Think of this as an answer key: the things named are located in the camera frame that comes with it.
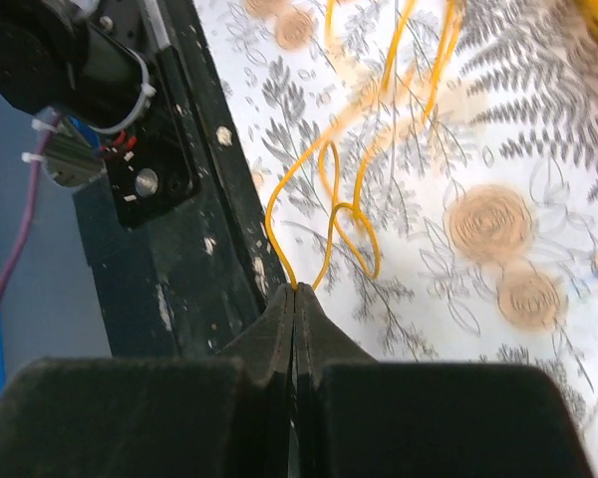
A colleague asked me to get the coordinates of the yellow thin cable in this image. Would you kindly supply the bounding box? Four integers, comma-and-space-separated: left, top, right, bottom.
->
265, 0, 467, 293

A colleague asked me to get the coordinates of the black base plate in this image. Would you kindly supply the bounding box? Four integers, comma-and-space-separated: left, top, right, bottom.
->
74, 1, 284, 358

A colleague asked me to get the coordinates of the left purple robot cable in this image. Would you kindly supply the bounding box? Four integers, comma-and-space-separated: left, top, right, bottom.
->
0, 112, 64, 333

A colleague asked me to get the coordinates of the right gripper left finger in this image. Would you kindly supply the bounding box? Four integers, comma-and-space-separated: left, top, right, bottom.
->
0, 286, 294, 477

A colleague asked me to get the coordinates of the floral table mat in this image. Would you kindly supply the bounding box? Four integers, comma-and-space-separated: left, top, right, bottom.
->
197, 1, 598, 476

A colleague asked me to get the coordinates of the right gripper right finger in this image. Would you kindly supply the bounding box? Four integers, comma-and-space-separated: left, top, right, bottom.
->
294, 284, 592, 477

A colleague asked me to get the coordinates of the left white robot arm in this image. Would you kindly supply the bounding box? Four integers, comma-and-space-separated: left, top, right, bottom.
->
0, 1, 156, 135

